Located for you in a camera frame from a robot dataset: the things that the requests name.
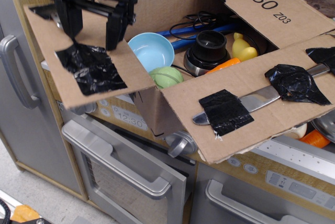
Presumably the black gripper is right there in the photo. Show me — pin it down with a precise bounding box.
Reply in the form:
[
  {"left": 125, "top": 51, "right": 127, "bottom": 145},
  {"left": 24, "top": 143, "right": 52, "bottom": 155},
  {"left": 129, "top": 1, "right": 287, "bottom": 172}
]
[{"left": 54, "top": 0, "right": 138, "bottom": 51}]

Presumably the large brown cardboard box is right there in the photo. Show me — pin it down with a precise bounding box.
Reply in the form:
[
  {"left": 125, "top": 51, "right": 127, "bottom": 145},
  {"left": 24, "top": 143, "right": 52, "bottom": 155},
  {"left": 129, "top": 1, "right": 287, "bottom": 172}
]
[{"left": 25, "top": 0, "right": 334, "bottom": 163}]

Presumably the black tape on left flap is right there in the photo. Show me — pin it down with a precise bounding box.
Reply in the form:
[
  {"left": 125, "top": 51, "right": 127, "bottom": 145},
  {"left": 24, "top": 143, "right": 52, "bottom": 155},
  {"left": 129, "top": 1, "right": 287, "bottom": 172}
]
[{"left": 55, "top": 42, "right": 127, "bottom": 96}]

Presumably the light blue bowl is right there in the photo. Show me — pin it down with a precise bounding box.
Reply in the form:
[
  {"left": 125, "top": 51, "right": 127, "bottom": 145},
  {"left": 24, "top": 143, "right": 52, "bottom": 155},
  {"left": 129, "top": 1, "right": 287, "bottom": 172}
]
[{"left": 128, "top": 32, "right": 175, "bottom": 72}]

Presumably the left silver oven knob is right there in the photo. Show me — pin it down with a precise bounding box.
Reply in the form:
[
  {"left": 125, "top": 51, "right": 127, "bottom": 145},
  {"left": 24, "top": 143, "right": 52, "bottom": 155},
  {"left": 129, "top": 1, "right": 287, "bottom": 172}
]
[{"left": 70, "top": 103, "right": 97, "bottom": 115}]

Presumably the silver oven knob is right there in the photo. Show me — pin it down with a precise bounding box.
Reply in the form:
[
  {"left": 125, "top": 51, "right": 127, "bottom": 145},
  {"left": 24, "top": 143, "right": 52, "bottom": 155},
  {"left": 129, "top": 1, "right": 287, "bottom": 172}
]
[
  {"left": 164, "top": 131, "right": 198, "bottom": 158},
  {"left": 70, "top": 103, "right": 97, "bottom": 115}
]

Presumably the black round device with silver base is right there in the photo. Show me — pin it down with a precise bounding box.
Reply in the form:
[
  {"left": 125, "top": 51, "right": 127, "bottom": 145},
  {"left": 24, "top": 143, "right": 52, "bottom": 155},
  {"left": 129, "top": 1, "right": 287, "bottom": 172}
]
[{"left": 184, "top": 30, "right": 231, "bottom": 77}]

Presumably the grey toy fridge door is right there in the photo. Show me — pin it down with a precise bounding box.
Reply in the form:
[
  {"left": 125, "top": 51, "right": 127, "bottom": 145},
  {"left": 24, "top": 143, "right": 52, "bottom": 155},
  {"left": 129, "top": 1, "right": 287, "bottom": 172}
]
[{"left": 1, "top": 0, "right": 85, "bottom": 198}]

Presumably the orange toy carrot in box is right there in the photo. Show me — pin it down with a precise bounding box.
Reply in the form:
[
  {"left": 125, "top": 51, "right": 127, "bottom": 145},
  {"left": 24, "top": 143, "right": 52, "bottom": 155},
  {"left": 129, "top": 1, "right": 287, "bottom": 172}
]
[{"left": 207, "top": 58, "right": 241, "bottom": 74}]

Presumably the yellow rubber duck toy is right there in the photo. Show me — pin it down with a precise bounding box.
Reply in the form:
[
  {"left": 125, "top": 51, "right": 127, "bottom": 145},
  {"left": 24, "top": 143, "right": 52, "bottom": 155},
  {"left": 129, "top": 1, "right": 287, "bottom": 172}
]
[{"left": 232, "top": 32, "right": 258, "bottom": 62}]

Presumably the right silver oven knob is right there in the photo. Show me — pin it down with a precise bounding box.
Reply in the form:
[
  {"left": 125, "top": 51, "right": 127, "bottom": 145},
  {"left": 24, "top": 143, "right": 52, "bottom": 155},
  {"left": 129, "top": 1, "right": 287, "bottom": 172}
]
[{"left": 164, "top": 131, "right": 198, "bottom": 158}]

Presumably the black tape patch on knife tip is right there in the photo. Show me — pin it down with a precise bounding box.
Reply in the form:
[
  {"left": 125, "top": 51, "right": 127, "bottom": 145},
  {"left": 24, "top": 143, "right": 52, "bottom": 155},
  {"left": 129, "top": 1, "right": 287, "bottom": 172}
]
[{"left": 199, "top": 89, "right": 254, "bottom": 136}]

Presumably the silver table knife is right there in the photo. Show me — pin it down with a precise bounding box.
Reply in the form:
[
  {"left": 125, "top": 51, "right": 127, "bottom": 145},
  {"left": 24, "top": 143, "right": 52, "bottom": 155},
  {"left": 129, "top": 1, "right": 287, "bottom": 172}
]
[{"left": 193, "top": 63, "right": 330, "bottom": 125}]

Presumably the orange object bottom left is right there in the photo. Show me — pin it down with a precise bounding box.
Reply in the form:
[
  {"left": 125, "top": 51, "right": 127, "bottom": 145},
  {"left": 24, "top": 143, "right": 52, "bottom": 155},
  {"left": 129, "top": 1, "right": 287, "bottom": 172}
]
[{"left": 10, "top": 205, "right": 40, "bottom": 223}]

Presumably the crumpled black tape patch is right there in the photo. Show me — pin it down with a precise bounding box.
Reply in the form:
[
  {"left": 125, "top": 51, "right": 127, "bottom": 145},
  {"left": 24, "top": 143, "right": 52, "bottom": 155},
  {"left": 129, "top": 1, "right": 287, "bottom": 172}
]
[{"left": 264, "top": 64, "right": 331, "bottom": 106}]

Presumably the black tape patch right edge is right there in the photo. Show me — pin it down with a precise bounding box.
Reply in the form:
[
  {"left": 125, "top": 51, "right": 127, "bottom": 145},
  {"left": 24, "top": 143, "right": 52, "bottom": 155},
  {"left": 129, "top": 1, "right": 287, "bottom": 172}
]
[{"left": 305, "top": 47, "right": 334, "bottom": 76}]

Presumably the cream toy food piece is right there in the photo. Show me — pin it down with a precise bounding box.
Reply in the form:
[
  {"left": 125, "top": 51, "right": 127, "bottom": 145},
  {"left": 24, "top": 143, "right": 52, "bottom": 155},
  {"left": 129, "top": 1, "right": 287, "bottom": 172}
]
[{"left": 288, "top": 124, "right": 307, "bottom": 139}]

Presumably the orange toy carrot in sink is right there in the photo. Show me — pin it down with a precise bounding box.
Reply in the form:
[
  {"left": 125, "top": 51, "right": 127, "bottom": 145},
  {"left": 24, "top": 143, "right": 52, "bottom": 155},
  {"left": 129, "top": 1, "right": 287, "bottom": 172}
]
[{"left": 300, "top": 129, "right": 331, "bottom": 148}]

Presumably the silver metal pan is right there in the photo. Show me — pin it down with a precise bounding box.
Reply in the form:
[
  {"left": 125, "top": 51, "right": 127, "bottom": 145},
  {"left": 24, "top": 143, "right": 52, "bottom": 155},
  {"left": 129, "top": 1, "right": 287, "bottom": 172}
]
[{"left": 311, "top": 110, "right": 334, "bottom": 143}]

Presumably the blue plastic handle tool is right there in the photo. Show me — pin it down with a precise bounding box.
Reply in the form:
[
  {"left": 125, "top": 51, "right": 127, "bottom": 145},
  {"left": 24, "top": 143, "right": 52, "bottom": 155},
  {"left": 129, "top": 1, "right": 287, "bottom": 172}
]
[{"left": 157, "top": 23, "right": 240, "bottom": 50}]

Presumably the toy oven door with handle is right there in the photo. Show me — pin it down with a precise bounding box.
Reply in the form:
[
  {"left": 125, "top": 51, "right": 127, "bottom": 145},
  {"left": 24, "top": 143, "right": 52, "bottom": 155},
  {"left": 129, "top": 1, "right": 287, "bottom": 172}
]
[{"left": 58, "top": 103, "right": 196, "bottom": 223}]

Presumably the black cable bottom left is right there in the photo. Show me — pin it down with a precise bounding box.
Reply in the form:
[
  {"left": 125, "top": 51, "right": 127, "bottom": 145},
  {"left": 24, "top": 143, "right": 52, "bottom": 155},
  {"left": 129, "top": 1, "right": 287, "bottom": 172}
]
[{"left": 0, "top": 198, "right": 11, "bottom": 222}]

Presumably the toy dishwasher door with handle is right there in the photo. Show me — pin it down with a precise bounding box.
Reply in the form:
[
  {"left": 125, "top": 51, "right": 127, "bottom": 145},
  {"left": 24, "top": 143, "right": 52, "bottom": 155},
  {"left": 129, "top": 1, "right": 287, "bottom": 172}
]
[{"left": 190, "top": 164, "right": 334, "bottom": 223}]

